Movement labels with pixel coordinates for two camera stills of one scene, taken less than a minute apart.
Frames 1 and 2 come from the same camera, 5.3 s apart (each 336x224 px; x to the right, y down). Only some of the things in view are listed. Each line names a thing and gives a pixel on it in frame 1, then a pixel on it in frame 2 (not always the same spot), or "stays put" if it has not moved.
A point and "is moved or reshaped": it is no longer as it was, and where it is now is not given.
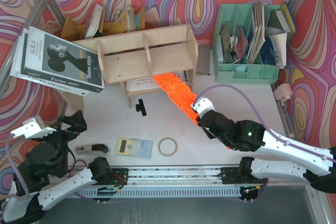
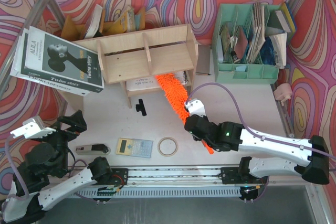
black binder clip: (140, 107) stays put
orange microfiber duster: (180, 92) is moved or reshaped
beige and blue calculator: (134, 147) stays put
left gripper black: (67, 128) stays put
